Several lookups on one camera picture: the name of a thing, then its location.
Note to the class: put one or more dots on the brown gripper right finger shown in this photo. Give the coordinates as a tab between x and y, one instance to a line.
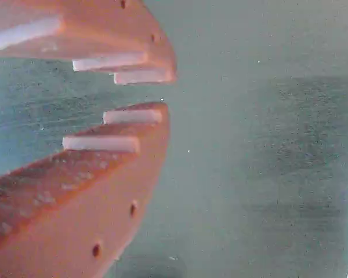
110	32

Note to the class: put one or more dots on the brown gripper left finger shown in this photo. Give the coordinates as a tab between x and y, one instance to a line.
84	208

